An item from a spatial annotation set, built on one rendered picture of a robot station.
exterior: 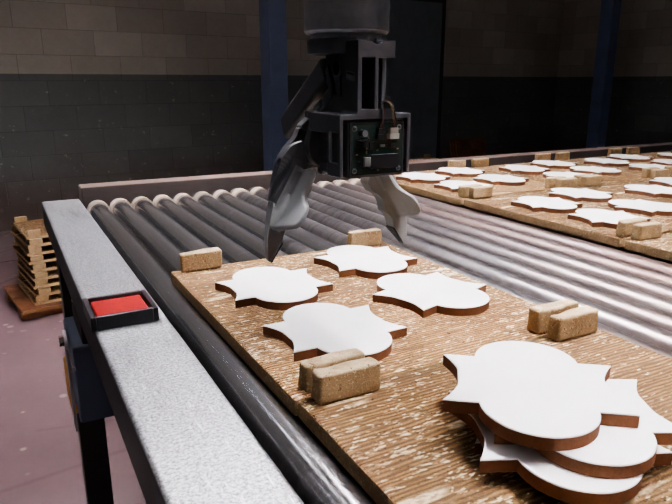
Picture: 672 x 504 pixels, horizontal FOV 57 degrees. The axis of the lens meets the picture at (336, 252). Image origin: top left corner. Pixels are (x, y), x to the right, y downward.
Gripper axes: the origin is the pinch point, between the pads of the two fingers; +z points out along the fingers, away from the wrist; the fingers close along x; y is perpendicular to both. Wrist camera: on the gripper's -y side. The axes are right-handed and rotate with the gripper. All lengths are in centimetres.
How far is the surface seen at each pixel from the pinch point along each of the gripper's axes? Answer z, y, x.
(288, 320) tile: 8.0, -3.8, -3.7
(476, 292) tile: 8.0, -1.3, 19.9
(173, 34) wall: -58, -528, 122
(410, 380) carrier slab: 9.0, 11.9, 1.0
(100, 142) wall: 34, -521, 50
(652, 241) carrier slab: 9, -9, 65
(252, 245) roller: 11.2, -46.6, 8.6
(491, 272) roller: 11.0, -13.8, 33.8
